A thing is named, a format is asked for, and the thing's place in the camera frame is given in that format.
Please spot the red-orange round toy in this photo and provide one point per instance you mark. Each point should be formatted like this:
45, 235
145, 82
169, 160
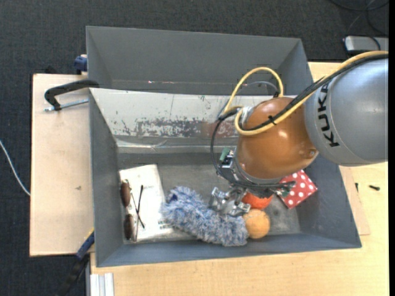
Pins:
257, 200

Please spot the blue and white fluffy duster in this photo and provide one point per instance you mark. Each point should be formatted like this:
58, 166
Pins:
200, 217

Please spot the orange ball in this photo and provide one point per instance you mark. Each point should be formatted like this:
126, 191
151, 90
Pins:
257, 224

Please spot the red box with white dots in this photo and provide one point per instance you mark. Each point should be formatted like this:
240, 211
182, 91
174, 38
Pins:
301, 190

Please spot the white paper booklet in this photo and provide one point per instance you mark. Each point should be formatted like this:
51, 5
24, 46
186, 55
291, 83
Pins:
151, 193

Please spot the brown sunglasses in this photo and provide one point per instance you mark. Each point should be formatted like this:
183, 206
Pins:
125, 193

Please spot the small black screw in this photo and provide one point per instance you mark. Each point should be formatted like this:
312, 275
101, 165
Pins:
375, 187

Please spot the grey metal bin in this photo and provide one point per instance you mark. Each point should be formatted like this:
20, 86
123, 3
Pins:
185, 57

